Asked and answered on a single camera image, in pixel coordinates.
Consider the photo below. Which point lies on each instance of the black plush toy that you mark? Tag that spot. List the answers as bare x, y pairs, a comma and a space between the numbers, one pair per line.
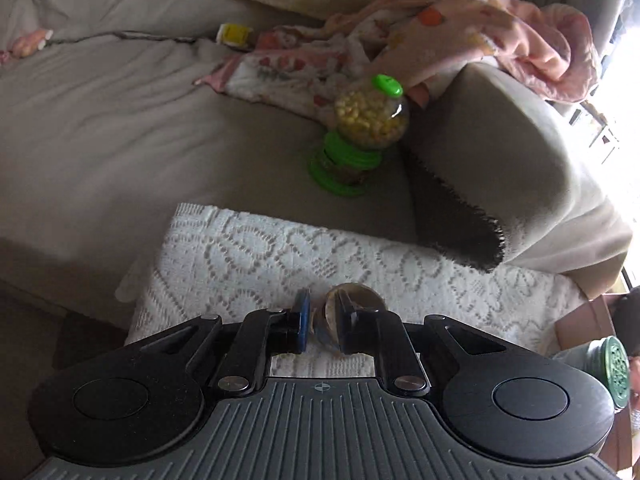
630, 320

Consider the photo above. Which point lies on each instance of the green candy dispenser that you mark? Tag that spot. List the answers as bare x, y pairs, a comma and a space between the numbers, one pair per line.
367, 120

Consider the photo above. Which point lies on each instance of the small pink toy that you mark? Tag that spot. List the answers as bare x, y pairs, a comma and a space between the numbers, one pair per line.
25, 45

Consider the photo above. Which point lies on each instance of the pink cardboard box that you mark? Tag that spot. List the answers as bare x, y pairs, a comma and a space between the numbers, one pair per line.
585, 320

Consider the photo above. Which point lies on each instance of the beige sofa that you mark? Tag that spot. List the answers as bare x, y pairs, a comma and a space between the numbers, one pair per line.
125, 125

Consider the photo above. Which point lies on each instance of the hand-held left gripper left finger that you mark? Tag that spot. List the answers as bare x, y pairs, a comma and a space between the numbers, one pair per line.
301, 322

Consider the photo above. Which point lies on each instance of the white lace cloth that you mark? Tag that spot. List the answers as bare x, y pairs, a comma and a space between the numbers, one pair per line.
300, 260

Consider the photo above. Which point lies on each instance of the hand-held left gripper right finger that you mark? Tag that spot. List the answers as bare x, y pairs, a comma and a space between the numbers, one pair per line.
345, 325

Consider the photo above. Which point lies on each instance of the yellow white toy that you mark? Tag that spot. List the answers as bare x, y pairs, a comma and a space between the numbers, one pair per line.
235, 35

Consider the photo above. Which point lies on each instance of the jar with green lid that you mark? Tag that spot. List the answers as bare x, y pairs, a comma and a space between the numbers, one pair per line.
607, 367

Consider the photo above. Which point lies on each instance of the pink printed blanket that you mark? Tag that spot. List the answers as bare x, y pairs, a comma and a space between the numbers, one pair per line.
450, 35

